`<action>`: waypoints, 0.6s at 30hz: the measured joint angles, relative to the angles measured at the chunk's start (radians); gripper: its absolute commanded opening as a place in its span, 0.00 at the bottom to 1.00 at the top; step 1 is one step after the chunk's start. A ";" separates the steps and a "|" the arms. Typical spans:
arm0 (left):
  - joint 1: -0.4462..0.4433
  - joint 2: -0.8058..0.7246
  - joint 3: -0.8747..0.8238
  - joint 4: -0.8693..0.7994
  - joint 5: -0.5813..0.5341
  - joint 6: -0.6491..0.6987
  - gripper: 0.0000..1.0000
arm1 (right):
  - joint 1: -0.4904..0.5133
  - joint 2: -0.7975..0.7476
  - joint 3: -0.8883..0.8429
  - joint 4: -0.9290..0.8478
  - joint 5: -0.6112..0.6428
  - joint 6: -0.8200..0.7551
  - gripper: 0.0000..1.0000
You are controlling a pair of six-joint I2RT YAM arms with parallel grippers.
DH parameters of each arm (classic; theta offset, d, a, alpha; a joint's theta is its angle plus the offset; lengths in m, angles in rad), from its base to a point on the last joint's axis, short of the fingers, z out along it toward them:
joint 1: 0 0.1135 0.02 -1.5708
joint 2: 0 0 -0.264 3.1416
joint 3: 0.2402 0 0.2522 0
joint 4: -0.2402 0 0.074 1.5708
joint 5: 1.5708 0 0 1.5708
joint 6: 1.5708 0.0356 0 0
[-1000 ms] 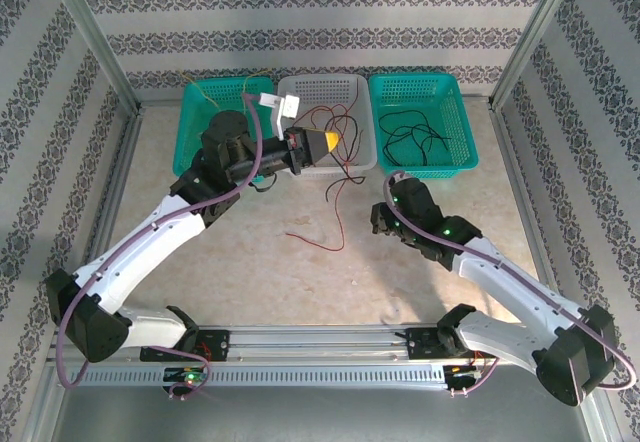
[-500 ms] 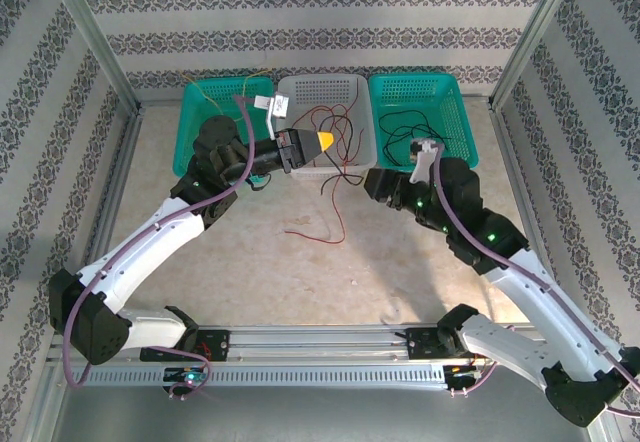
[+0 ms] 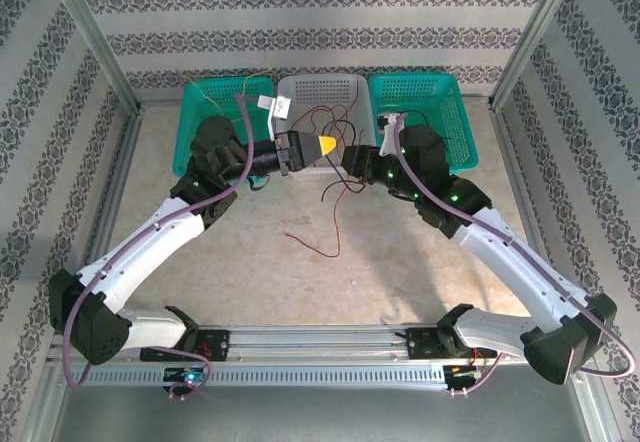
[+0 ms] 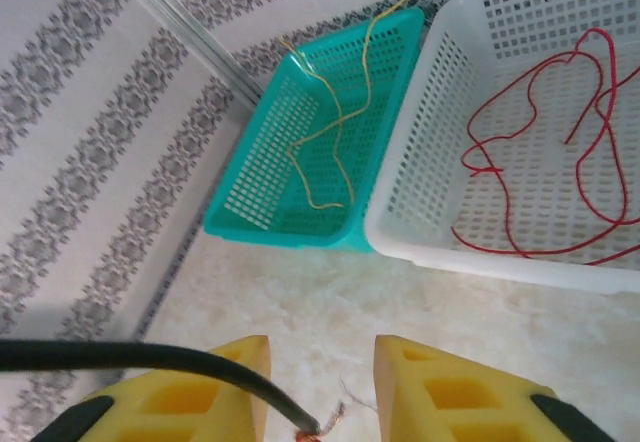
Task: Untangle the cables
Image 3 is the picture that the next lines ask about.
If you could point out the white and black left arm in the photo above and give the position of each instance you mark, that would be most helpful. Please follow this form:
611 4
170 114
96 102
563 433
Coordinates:
150 247

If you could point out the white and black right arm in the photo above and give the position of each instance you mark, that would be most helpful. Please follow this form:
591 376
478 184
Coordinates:
510 262

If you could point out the teal plastic mesh basket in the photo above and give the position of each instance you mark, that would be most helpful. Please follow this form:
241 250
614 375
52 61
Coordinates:
450 97
200 107

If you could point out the white plastic mesh basket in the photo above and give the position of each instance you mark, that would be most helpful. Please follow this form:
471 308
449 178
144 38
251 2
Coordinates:
320 89

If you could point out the small circuit board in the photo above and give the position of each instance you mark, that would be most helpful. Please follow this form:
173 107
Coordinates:
187 376
462 371

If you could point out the aluminium table edge rail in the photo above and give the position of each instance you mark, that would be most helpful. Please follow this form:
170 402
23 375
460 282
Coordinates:
117 172
515 162

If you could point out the aluminium frame post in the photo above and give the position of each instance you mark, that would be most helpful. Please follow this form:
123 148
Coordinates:
97 37
535 37

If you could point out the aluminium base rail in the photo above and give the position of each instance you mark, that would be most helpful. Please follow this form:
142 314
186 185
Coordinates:
320 342

